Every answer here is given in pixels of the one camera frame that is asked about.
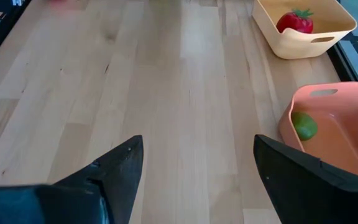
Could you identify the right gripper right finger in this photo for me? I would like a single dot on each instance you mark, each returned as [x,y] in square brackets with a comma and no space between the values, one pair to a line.
[306,193]

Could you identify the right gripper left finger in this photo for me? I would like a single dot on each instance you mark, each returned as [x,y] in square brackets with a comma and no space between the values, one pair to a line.
[113,174]

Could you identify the green lime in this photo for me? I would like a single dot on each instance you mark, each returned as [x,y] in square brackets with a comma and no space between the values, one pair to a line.
[304,126]

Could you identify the red plastic tomato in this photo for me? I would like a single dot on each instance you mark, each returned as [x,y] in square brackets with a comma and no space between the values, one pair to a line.
[294,23]

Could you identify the orange plastic basket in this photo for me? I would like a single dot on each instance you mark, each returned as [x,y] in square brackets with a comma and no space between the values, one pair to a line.
[346,130]

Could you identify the yellow plastic basket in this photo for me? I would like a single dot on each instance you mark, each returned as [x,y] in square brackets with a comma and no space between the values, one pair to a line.
[294,46]

